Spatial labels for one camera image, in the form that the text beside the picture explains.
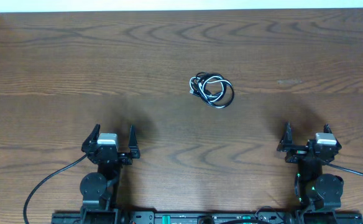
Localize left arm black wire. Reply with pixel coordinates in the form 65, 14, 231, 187
22, 152, 89, 224

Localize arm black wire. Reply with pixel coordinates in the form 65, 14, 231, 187
321, 160, 363, 224
22, 152, 89, 224

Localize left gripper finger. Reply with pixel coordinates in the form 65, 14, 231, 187
128, 126, 140, 159
81, 124, 101, 152

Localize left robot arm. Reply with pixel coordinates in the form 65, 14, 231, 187
80, 124, 140, 224

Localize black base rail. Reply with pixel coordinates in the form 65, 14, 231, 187
50, 210, 363, 224

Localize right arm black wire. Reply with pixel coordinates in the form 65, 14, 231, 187
321, 160, 363, 224

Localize white USB cable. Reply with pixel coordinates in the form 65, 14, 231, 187
189, 74, 234, 109

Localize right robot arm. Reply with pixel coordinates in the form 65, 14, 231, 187
277, 122, 344, 223

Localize black USB cable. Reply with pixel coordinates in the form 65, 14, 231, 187
195, 72, 236, 110
191, 72, 226, 103

